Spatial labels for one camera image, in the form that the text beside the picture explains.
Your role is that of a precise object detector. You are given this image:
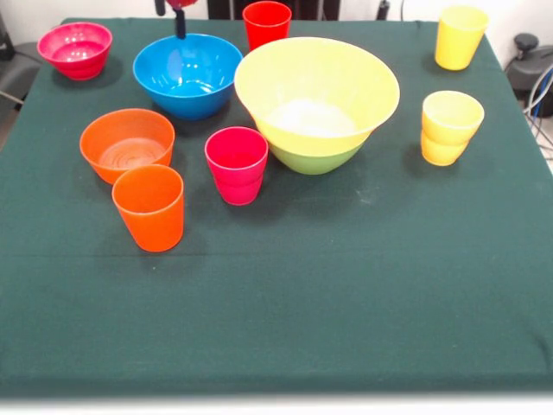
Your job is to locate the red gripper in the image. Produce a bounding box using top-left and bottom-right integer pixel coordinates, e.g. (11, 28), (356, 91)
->
(155, 0), (198, 41)

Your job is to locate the blue bowl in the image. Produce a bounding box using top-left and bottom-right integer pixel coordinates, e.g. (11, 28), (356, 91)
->
(132, 33), (245, 122)

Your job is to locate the large yellow-orange bowl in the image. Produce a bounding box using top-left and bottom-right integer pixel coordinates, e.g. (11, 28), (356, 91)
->
(233, 36), (402, 158)

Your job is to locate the red cup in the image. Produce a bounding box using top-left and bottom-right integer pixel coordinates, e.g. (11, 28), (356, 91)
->
(241, 1), (293, 53)

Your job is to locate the pink bowl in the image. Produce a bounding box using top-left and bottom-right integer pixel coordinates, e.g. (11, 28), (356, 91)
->
(36, 21), (114, 81)

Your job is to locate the small orange bowl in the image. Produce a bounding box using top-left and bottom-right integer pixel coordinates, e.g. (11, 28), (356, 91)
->
(79, 108), (176, 186)

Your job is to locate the pink cup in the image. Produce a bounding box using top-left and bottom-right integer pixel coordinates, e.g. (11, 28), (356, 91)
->
(204, 126), (270, 207)

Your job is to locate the orange cup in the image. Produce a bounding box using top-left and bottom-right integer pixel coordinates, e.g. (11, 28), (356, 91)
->
(111, 163), (186, 253)

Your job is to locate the green bowl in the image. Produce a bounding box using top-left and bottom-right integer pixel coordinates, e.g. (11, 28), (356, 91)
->
(267, 140), (365, 176)

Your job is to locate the bright yellow cup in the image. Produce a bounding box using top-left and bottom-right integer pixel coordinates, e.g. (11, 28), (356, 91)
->
(434, 5), (490, 72)

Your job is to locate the dark green table cloth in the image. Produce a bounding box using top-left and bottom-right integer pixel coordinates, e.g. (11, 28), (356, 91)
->
(0, 16), (553, 399)

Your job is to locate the amber yellow cup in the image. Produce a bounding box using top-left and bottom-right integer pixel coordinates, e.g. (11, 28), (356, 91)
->
(421, 90), (486, 167)

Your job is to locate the tangle of cables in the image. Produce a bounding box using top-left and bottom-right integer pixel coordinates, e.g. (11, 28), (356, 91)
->
(522, 64), (553, 161)

